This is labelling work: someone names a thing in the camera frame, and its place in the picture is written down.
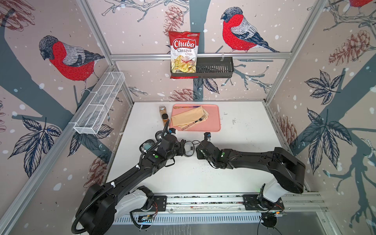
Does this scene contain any black cable with charger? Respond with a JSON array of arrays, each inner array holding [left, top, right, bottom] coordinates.
[[138, 139, 156, 154]]

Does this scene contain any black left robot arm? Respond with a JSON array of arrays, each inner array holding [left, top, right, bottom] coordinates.
[[71, 124, 186, 235]]

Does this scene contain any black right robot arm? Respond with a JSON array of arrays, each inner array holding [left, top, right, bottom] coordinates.
[[196, 140, 306, 211]]

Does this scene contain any pink plastic tray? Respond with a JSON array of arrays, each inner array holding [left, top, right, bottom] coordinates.
[[169, 104, 221, 132]]

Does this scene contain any black fork on tray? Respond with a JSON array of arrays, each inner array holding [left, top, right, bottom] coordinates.
[[181, 116, 206, 130]]

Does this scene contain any brown spice bottle black cap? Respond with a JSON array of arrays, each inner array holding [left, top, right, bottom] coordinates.
[[161, 113, 169, 125]]

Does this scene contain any tan spice jar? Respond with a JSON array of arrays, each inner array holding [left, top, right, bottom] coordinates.
[[159, 105, 166, 116]]

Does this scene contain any red cassava chips bag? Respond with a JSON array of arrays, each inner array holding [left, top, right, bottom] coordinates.
[[168, 31, 200, 79]]

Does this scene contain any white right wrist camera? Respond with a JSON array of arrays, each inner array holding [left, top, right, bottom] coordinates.
[[204, 132, 211, 142]]

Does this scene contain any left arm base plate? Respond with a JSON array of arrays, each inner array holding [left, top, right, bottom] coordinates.
[[133, 195, 167, 213]]

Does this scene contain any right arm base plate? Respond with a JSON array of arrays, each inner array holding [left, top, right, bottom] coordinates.
[[242, 194, 285, 211]]

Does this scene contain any black wall basket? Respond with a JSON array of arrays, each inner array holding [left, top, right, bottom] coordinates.
[[170, 57, 234, 79]]

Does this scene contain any white wire mesh basket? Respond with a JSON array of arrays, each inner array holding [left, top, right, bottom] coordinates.
[[73, 71, 125, 135]]

